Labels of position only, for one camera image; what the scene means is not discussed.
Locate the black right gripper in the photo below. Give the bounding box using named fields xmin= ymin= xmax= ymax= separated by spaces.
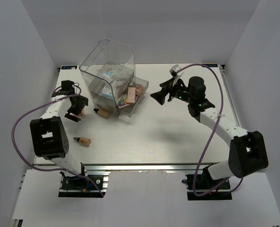
xmin=150 ymin=78 xmax=193 ymax=105

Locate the small pink blush compact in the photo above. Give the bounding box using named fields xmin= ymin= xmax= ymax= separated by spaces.
xmin=71 ymin=109 xmax=85 ymax=119

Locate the white cotton pad pack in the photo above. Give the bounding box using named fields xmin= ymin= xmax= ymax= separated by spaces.
xmin=101 ymin=80 xmax=126 ymax=100
xmin=102 ymin=69 xmax=125 ymax=83

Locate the long square-pan eyeshadow palette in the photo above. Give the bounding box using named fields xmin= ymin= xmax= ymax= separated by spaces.
xmin=135 ymin=84 xmax=144 ymax=96

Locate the smoked acrylic drawer organizer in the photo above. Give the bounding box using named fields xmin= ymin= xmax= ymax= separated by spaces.
xmin=87 ymin=64 xmax=149 ymax=117

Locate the pink makeup box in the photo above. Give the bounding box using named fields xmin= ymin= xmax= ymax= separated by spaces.
xmin=127 ymin=87 xmax=137 ymax=104

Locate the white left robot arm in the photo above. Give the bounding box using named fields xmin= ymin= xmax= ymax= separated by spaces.
xmin=30 ymin=80 xmax=89 ymax=189

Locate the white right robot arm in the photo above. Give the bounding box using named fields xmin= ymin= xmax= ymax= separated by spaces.
xmin=150 ymin=76 xmax=269 ymax=189

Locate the foundation bottle near organizer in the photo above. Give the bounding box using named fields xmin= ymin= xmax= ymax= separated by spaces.
xmin=94 ymin=108 xmax=110 ymax=118

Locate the foundation bottle near front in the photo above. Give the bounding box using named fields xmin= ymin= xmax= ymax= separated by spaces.
xmin=73 ymin=137 xmax=91 ymax=147

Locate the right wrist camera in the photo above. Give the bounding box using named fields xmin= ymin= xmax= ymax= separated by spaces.
xmin=169 ymin=64 xmax=184 ymax=82

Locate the aluminium front rail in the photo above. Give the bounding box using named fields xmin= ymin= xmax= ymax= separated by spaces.
xmin=84 ymin=164 xmax=197 ymax=172

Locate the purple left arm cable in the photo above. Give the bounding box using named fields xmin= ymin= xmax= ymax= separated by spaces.
xmin=11 ymin=82 xmax=105 ymax=197

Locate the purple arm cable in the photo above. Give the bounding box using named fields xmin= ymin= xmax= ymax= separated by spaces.
xmin=175 ymin=63 xmax=245 ymax=197
xmin=11 ymin=82 xmax=105 ymax=197

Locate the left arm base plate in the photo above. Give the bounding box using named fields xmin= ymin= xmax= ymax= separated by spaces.
xmin=58 ymin=170 xmax=109 ymax=198

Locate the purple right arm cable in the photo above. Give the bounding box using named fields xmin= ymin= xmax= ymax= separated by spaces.
xmin=175 ymin=63 xmax=245 ymax=197

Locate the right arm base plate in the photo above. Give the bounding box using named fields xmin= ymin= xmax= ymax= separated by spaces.
xmin=181 ymin=174 xmax=232 ymax=201

